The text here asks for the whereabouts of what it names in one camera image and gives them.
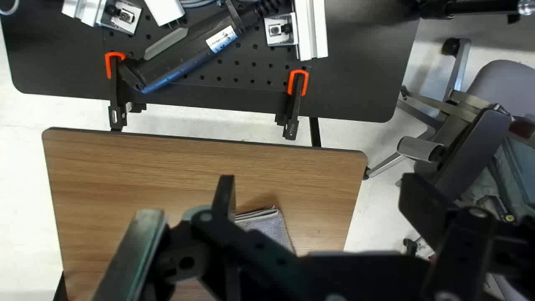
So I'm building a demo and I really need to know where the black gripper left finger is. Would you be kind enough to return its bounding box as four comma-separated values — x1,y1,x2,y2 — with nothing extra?
91,174,315,301

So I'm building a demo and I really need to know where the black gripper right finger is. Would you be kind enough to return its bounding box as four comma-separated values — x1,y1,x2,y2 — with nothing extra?
399,172,499,301

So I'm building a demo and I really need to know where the grey towel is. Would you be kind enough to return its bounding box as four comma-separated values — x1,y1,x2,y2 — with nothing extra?
232,206,298,256

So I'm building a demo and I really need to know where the grey office chair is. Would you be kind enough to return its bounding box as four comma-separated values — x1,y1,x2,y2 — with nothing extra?
364,37,535,301

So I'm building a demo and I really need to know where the black perforated mounting board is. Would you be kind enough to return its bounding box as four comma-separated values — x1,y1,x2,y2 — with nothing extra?
0,0,422,124

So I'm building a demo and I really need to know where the black handheld power tool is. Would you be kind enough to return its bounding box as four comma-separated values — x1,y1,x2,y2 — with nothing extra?
118,0,297,97

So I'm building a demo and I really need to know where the short silver aluminium extrusion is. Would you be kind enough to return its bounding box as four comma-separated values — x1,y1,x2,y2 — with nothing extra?
59,0,145,37

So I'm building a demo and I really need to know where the white power adapter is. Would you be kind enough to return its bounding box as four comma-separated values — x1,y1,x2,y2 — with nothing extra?
143,0,188,28

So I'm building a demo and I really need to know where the long silver aluminium extrusion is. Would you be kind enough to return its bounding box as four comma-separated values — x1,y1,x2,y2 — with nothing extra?
263,0,332,63

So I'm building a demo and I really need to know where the grey green bag with straps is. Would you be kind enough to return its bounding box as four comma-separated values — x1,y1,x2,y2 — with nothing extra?
474,130,535,224

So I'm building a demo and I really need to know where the black clamp with orange handle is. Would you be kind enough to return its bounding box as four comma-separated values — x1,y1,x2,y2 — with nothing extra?
275,68,313,140
104,50,150,134

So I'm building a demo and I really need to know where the black camera tripod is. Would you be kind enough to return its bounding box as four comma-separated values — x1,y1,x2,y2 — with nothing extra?
400,0,535,25

